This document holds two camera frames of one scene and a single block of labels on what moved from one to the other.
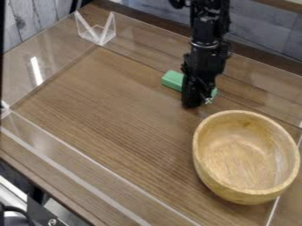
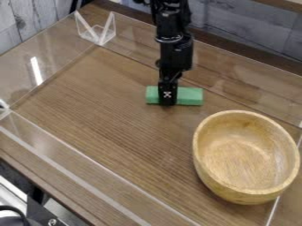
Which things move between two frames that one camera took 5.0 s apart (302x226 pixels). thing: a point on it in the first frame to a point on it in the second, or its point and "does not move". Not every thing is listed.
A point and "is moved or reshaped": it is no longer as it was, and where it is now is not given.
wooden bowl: (247, 156) does not move
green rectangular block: (176, 79) is moved or reshaped
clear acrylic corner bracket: (96, 33) does not move
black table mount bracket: (39, 214) does not move
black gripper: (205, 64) to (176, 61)
